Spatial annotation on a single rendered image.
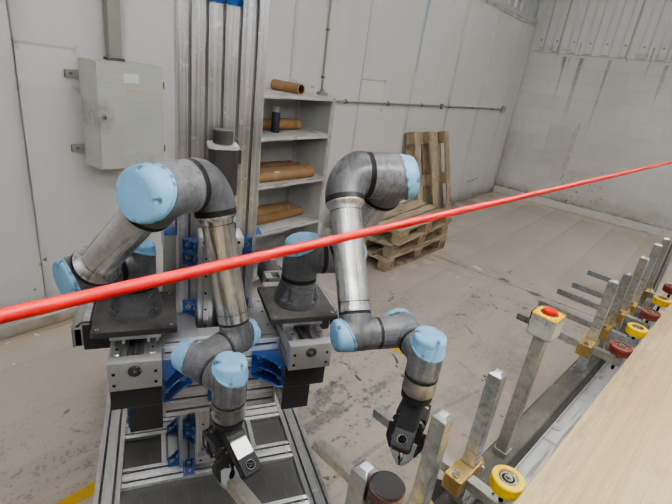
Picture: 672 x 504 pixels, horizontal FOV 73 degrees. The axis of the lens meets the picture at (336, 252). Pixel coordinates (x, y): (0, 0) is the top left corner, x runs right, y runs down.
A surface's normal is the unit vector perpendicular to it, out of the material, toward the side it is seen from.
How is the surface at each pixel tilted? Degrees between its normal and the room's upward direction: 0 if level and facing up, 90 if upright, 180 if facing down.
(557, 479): 0
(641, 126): 90
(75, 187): 90
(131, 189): 85
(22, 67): 90
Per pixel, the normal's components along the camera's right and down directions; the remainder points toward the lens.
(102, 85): 0.76, 0.33
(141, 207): -0.43, 0.20
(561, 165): -0.64, 0.22
